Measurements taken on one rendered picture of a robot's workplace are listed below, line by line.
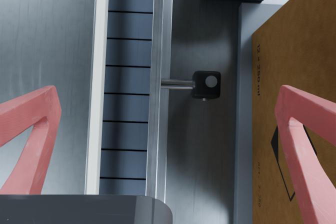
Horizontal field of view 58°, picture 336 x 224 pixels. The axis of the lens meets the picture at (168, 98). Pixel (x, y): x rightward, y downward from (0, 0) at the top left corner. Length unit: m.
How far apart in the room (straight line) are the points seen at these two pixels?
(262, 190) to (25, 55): 0.40
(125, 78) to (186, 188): 0.19
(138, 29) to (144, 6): 0.03
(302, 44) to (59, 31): 0.35
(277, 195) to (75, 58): 0.34
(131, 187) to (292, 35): 0.27
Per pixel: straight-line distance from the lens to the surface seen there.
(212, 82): 0.31
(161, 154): 0.42
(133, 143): 0.42
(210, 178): 0.48
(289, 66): 0.34
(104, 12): 0.41
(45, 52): 0.51
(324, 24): 0.29
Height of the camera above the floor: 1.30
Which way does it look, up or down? 86 degrees down
